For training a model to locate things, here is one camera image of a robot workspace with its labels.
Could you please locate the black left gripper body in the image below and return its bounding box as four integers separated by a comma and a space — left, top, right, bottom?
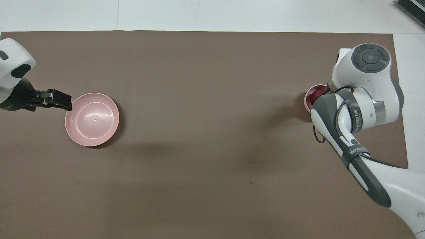
0, 79, 37, 112

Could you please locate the red apple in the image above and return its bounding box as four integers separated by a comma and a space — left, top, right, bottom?
309, 89, 328, 103

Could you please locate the pink plate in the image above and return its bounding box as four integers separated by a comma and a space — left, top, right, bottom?
65, 93, 120, 147

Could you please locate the pink bowl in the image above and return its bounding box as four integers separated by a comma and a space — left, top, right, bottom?
304, 85, 330, 114

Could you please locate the brown table mat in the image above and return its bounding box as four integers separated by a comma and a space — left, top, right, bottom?
0, 31, 409, 239

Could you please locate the dark ribbed box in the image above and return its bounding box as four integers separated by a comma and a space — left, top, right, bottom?
395, 0, 425, 29

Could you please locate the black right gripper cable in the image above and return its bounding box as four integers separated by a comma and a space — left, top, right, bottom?
312, 86, 410, 170

